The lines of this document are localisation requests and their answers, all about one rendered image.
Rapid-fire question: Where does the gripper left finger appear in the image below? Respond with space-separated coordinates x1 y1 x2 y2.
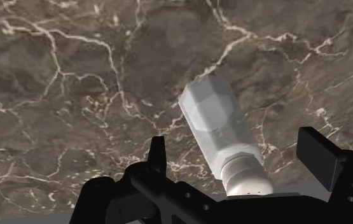
69 135 219 224

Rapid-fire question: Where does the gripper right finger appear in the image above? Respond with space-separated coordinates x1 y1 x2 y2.
295 126 353 224

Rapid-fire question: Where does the clear shaker with silver cap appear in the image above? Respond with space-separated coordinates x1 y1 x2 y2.
177 73 275 197

